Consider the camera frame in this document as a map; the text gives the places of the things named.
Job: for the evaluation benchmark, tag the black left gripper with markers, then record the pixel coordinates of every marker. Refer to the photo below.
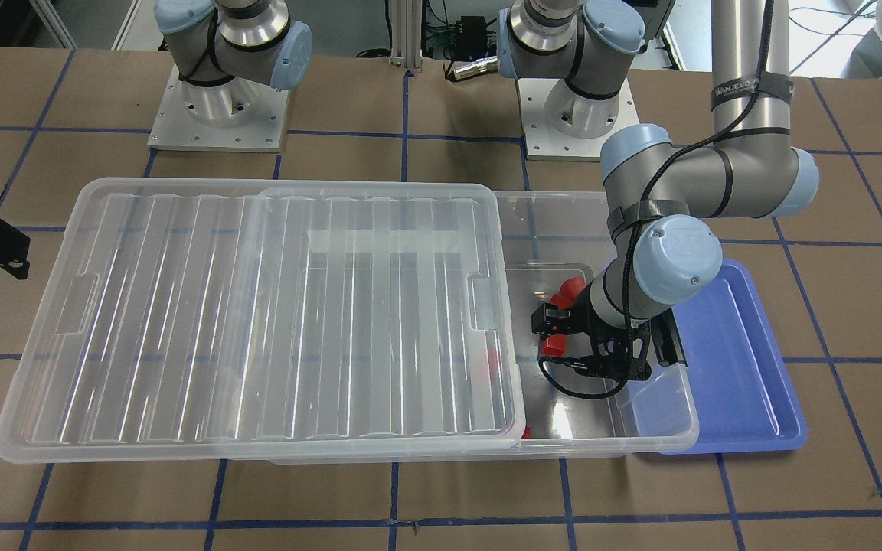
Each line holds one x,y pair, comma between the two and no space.
576,321

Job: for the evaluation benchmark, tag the clear plastic box lid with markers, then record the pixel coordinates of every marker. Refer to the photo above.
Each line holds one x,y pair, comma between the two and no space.
138,351

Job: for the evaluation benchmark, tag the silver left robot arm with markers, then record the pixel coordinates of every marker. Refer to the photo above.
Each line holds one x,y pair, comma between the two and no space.
660,196

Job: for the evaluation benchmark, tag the red block in box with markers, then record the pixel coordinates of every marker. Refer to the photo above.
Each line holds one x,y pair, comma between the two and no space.
568,292

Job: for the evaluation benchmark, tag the clear plastic storage box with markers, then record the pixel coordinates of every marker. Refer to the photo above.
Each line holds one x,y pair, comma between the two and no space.
602,413

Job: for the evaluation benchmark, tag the red block under lid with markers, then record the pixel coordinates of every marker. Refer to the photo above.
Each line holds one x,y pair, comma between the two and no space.
493,363

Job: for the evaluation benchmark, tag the blue plastic tray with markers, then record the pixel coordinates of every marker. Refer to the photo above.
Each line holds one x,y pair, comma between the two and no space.
735,394

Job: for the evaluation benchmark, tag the black power strip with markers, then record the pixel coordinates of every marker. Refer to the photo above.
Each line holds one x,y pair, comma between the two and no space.
471,36

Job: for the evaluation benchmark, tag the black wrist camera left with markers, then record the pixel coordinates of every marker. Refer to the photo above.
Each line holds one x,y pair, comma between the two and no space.
620,372

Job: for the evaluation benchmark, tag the black box latch handle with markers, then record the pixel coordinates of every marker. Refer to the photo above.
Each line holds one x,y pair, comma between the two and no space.
666,340

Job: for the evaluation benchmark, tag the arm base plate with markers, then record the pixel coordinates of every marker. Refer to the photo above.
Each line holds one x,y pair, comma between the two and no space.
239,116
561,126

